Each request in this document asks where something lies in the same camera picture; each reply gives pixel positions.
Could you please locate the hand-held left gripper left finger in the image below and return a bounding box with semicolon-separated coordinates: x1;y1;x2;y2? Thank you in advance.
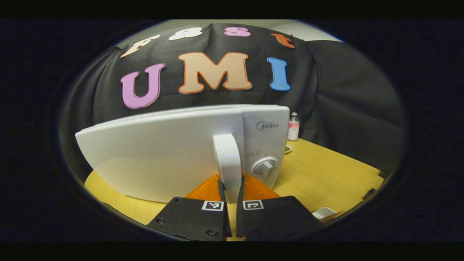
147;174;232;241

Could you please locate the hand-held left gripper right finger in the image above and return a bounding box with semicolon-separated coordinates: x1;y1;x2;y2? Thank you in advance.
236;173;324;241

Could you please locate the white microwave oven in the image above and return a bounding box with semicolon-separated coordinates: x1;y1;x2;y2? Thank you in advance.
75;104;290;203

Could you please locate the white food dish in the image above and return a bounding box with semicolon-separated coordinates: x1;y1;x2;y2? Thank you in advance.
312;207;337;220

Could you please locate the small pink label bottle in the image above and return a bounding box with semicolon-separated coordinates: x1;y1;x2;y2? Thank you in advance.
287;112;300;141

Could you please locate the black backdrop cloth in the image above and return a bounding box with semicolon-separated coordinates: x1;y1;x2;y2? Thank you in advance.
60;24;405;185

